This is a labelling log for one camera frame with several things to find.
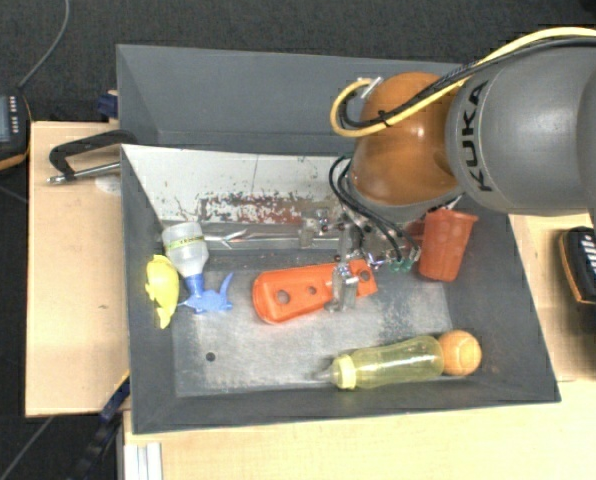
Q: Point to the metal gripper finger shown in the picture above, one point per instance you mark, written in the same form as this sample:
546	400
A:
352	290
338	288

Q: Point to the orange flat block with holes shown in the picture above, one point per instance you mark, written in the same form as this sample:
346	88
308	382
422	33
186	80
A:
288	295

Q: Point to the yellow clear baby bottle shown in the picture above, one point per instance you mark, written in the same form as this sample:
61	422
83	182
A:
393	365

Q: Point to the grey metal bin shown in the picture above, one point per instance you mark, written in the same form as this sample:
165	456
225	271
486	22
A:
288	358

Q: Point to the orange plastic cup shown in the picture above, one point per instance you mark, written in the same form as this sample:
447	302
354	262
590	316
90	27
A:
444	248

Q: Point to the orange ball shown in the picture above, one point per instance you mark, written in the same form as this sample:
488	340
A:
460	353

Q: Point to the clear spray bottle blue trigger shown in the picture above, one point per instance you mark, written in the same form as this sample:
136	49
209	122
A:
187	250

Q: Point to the yellow toy fish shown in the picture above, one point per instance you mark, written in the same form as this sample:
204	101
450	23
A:
162	285

